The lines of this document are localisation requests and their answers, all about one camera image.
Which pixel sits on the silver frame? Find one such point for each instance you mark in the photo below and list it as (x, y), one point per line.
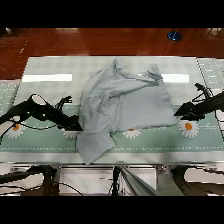
(140, 186)

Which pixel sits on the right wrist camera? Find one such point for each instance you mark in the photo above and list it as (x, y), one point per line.
(201, 88)

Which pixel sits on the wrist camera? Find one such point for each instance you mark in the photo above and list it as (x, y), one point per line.
(201, 88)
(64, 100)

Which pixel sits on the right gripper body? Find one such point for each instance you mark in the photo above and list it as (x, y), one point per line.
(188, 111)

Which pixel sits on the blue round object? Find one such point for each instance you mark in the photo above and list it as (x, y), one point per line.
(174, 36)

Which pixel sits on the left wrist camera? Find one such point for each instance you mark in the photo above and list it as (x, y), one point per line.
(64, 100)

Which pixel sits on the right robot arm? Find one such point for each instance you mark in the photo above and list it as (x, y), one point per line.
(213, 104)

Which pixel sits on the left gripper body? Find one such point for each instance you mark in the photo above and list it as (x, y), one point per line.
(72, 123)

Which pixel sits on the grey-blue T-shirt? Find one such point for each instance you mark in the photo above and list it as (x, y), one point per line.
(126, 100)

